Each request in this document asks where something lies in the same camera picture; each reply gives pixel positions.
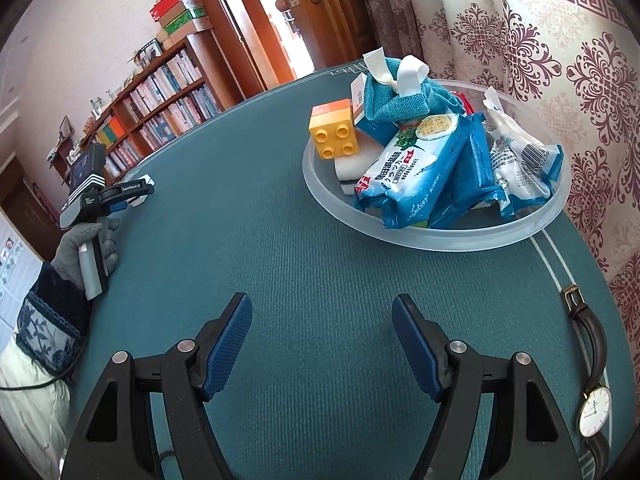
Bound white medicine box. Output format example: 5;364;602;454
348;72;373;126

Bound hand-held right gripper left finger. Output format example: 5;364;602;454
60;292;253;480

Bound teal cloth bundle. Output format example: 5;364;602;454
361;49;463;123

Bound rows of books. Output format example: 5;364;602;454
95;50;221;176

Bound plain blue snack packet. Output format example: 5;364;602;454
427;112;506;228

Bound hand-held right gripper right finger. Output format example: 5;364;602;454
391;294;583;480

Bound person's left forearm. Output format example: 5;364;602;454
15;260;93;376

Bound photo frame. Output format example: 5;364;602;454
135;40;163;63

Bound red white snack packet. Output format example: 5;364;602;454
450;91;476;116

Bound green gift box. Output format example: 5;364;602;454
160;2;207;28

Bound clear plastic bowl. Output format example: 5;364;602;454
302;77;571;252

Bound yellow toy brick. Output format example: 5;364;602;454
308;100;359;161

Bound person's left hand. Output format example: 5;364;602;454
50;217;121;292

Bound wooden bookshelf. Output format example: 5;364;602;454
47;35;236;186

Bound brown strap wristwatch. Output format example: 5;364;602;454
560;284;613;476

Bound white blue barcode packet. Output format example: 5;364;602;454
482;85;565;220

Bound red gift box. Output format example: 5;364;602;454
151;0;199;20

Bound black cable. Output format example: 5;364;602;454
0;370;76;392

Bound floral patterned curtain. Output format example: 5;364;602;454
350;0;640;361

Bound wall poster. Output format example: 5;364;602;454
0;210;43;321

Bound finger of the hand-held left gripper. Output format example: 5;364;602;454
106;195;147;212
102;181;155;200

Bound person's white jacket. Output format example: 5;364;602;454
0;335;73;466

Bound white sponge block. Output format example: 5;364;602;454
333;132;388;196

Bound small wooden side shelf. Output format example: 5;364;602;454
47;132;81;181

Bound blue cracker packet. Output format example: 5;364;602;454
354;112;461;229

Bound wooden door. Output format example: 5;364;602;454
180;0;381;96

